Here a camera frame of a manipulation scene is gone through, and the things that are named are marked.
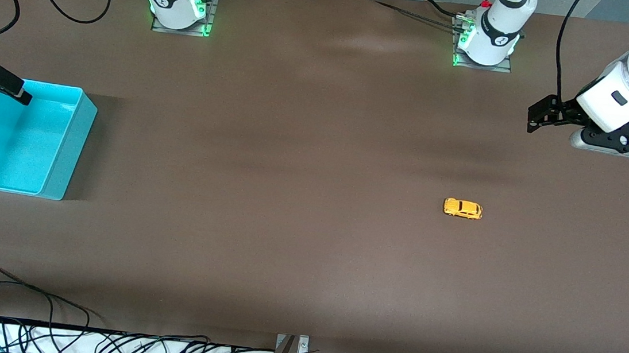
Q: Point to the turquoise plastic bin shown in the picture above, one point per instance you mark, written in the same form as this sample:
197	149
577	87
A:
17	142

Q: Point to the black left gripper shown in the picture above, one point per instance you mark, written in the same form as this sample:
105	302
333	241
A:
564	112

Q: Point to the small metal edge bracket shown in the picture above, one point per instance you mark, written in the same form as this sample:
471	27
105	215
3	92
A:
303	344

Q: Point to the yellow beetle toy car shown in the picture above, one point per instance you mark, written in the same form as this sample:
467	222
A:
461	208

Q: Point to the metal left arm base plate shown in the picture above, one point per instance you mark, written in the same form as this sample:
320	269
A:
504	65

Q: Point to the brown table cover mat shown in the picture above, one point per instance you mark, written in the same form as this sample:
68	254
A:
289	197

